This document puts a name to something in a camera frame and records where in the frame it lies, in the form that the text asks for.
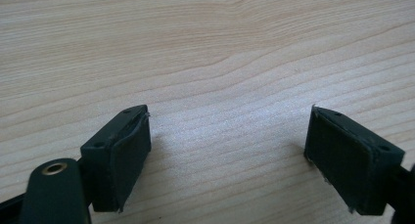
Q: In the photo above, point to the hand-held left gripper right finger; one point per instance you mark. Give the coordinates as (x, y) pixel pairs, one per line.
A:
(342, 165)

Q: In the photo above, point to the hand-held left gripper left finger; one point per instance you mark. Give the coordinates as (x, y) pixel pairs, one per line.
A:
(127, 165)

